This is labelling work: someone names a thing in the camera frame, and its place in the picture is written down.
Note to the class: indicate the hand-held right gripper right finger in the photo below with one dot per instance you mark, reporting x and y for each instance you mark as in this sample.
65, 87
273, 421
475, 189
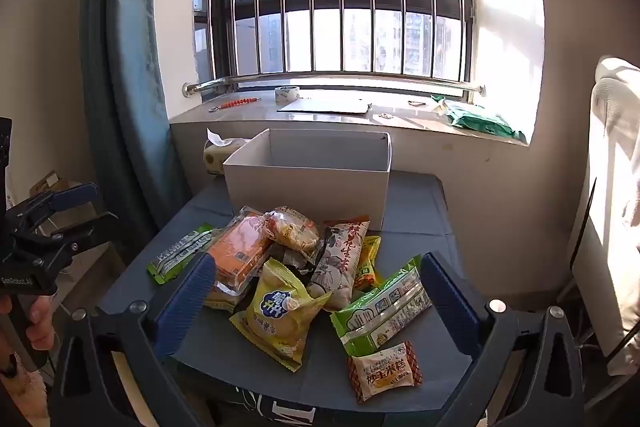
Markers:
450, 302

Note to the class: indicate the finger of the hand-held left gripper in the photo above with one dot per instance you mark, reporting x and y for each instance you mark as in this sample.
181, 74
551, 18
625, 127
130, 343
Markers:
75, 197
85, 232

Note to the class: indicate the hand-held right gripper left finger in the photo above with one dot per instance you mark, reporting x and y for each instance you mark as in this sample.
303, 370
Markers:
185, 302

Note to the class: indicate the slim green snack packet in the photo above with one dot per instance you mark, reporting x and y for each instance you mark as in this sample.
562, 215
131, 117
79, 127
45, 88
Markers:
175, 254

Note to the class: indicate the wide green snack packet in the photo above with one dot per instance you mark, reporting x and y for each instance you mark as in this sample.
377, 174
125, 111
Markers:
380, 312

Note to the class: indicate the small yellow snack packet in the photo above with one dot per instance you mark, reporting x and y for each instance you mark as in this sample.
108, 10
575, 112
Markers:
367, 264

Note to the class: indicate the small orange white snack packet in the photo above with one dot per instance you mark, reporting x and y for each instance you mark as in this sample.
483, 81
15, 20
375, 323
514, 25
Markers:
385, 372

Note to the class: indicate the yellow chip packet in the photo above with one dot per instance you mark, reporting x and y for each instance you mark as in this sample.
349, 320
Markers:
280, 312

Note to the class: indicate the black snack packet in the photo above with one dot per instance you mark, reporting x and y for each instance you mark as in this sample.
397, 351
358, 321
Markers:
292, 259

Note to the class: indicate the brown white printed snack packet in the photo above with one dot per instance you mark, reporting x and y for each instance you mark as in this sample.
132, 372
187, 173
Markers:
335, 262

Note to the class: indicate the clear bag of pale snacks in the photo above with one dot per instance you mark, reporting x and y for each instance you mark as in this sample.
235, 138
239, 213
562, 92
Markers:
295, 229

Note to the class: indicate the white cardboard box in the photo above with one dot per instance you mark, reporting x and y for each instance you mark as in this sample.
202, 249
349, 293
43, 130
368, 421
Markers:
310, 177

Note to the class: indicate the person's left hand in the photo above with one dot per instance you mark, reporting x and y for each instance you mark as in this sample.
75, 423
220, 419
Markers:
39, 322

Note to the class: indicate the brown cardboard box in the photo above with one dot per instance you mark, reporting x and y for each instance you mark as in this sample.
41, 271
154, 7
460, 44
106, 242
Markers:
50, 183

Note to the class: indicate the teal curtain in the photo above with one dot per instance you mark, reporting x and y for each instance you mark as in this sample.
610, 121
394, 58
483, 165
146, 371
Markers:
130, 107

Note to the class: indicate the green plastic bag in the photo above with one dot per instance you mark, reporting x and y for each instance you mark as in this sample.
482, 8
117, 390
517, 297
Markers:
480, 119

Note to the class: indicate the white chair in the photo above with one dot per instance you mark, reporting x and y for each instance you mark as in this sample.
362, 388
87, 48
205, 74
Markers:
610, 207

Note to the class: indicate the small metal clip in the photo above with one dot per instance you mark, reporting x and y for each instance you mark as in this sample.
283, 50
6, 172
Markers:
386, 115
416, 103

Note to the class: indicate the clear tape roll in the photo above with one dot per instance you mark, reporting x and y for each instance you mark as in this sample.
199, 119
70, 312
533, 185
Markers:
286, 94

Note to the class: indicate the flat cardboard sheet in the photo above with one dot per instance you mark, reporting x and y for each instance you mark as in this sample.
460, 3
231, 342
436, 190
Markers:
325, 106

